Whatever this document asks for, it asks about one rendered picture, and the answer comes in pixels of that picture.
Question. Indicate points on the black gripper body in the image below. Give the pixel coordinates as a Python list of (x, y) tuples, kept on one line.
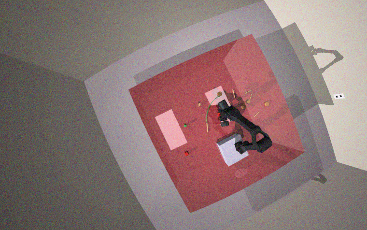
[(225, 120)]

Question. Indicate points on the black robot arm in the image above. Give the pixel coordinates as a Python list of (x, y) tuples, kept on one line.
[(233, 114)]

